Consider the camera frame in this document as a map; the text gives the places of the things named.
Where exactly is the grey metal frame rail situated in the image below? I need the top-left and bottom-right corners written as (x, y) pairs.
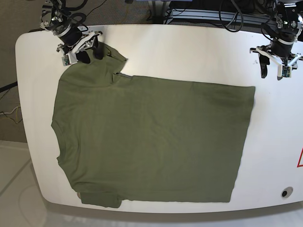
top-left (168, 9), bottom-right (269, 27)

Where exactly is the right table cable grommet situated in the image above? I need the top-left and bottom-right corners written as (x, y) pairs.
top-left (281, 187), bottom-right (294, 199)

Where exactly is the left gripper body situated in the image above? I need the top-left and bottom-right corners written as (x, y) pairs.
top-left (250, 39), bottom-right (302, 69)

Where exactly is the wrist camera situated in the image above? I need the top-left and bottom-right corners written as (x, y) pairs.
top-left (281, 65), bottom-right (292, 78)
top-left (62, 53), bottom-right (78, 66)

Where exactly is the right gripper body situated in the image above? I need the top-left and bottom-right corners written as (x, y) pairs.
top-left (56, 26), bottom-right (103, 56)

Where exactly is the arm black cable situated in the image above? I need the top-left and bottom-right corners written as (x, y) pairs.
top-left (219, 0), bottom-right (275, 48)
top-left (60, 0), bottom-right (89, 26)

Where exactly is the black bar under table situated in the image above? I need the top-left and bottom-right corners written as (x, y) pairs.
top-left (0, 81), bottom-right (18, 93)

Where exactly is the grey metal table leg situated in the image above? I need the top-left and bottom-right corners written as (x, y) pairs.
top-left (148, 0), bottom-right (171, 24)

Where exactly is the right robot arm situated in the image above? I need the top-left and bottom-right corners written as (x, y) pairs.
top-left (40, 0), bottom-right (104, 66)

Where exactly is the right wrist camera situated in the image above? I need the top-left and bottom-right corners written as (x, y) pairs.
top-left (62, 53), bottom-right (78, 66)

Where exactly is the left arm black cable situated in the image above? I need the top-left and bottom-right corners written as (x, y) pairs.
top-left (219, 0), bottom-right (275, 48)

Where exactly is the black floor cable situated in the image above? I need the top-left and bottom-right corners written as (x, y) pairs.
top-left (84, 0), bottom-right (112, 18)

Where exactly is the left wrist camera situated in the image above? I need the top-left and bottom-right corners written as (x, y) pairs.
top-left (281, 65), bottom-right (292, 78)

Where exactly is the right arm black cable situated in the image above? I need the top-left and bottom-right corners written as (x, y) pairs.
top-left (60, 0), bottom-right (89, 26)

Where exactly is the white floor cable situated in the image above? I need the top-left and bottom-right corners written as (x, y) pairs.
top-left (0, 106), bottom-right (20, 117)

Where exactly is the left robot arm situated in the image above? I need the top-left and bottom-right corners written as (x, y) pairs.
top-left (250, 0), bottom-right (303, 80)

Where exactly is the red warning triangle sticker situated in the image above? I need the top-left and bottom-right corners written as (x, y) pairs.
top-left (297, 149), bottom-right (303, 167)

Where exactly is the olive green T-shirt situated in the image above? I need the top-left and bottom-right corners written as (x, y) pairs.
top-left (51, 46), bottom-right (255, 208)

